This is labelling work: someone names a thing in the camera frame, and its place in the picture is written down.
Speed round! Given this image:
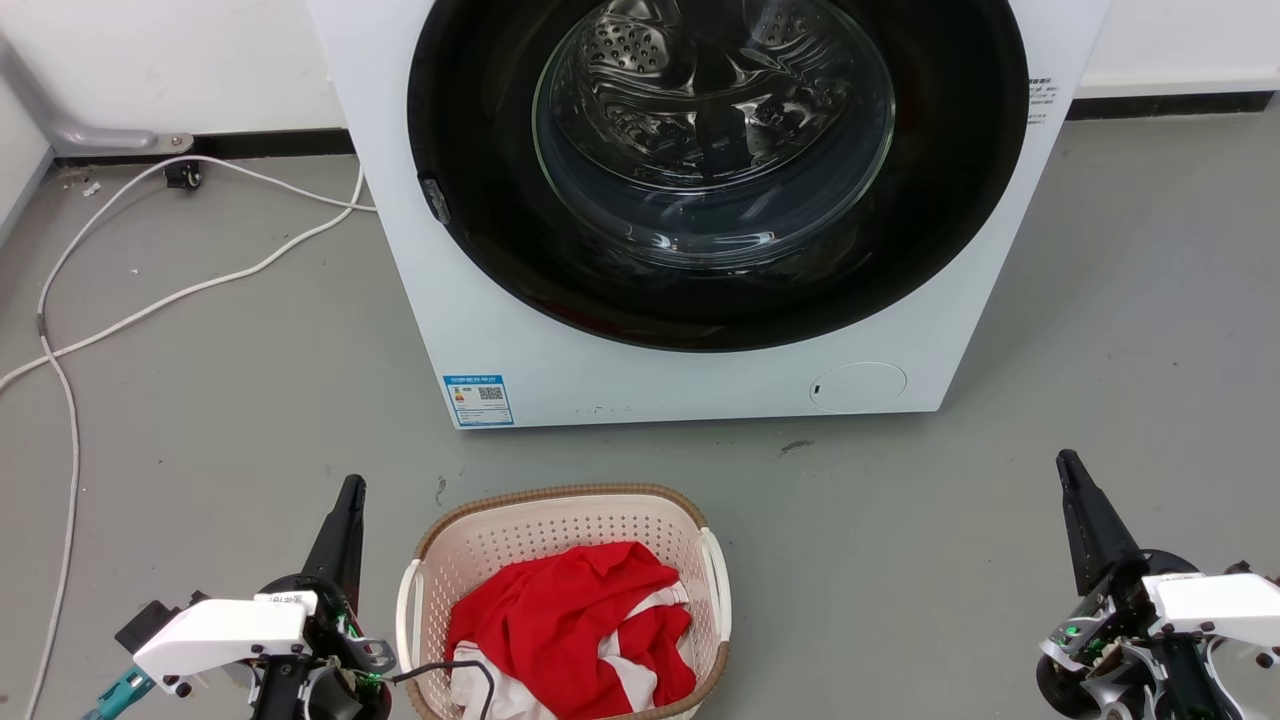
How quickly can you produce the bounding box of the white hose cable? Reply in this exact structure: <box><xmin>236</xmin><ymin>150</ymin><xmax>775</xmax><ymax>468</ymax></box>
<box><xmin>0</xmin><ymin>160</ymin><xmax>366</xmax><ymax>393</ymax></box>

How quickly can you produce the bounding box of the grey wall pipe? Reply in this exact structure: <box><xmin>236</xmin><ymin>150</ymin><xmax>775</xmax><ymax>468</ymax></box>
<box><xmin>0</xmin><ymin>32</ymin><xmax>195</xmax><ymax>156</ymax></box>

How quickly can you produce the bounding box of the teal cable connector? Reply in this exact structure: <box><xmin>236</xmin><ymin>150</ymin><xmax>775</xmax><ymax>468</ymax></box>
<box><xmin>82</xmin><ymin>668</ymin><xmax>157</xmax><ymax>720</ymax></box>

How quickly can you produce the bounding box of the long white power cable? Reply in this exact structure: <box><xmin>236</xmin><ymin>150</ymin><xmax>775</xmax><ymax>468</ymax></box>
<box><xmin>22</xmin><ymin>154</ymin><xmax>378</xmax><ymax>720</ymax></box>

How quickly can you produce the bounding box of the red and white garment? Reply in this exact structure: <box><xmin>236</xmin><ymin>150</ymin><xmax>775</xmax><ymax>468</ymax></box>
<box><xmin>444</xmin><ymin>541</ymin><xmax>698</xmax><ymax>720</ymax></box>

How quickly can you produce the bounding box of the blue energy label sticker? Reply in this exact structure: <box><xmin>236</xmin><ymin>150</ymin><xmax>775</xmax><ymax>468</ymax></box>
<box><xmin>443</xmin><ymin>374</ymin><xmax>515</xmax><ymax>428</ymax></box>

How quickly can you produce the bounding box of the round white filter cover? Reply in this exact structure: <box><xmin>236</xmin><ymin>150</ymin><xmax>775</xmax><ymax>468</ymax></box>
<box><xmin>809</xmin><ymin>361</ymin><xmax>909</xmax><ymax>413</ymax></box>

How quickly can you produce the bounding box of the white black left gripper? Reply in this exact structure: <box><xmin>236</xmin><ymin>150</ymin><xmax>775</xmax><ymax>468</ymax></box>
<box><xmin>114</xmin><ymin>474</ymin><xmax>398</xmax><ymax>720</ymax></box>

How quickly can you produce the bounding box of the white front-load washing machine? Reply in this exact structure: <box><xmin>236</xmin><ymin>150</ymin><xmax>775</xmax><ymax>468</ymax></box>
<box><xmin>305</xmin><ymin>0</ymin><xmax>1113</xmax><ymax>430</ymax></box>

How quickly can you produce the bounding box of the black round washer door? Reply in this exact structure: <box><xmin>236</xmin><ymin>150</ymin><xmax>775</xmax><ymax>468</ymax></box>
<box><xmin>407</xmin><ymin>0</ymin><xmax>1030</xmax><ymax>353</ymax></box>

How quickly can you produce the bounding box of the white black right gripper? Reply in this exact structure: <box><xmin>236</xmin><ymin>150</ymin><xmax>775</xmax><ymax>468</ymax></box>
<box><xmin>1035</xmin><ymin>449</ymin><xmax>1280</xmax><ymax>720</ymax></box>

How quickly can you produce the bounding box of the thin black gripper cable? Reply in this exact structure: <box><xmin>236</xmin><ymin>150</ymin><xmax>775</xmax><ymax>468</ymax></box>
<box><xmin>385</xmin><ymin>660</ymin><xmax>497</xmax><ymax>720</ymax></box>

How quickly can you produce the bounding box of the beige plastic laundry basket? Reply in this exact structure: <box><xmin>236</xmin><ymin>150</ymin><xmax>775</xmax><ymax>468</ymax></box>
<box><xmin>396</xmin><ymin>484</ymin><xmax>733</xmax><ymax>720</ymax></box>

